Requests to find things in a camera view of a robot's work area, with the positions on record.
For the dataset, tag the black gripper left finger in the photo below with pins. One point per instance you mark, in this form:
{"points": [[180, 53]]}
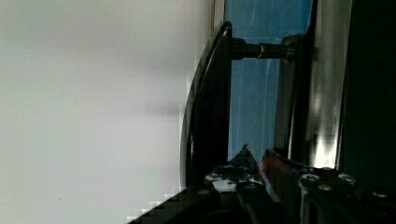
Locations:
{"points": [[242, 168]]}

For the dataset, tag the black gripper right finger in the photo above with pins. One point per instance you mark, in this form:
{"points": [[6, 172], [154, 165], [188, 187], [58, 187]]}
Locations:
{"points": [[310, 195]]}

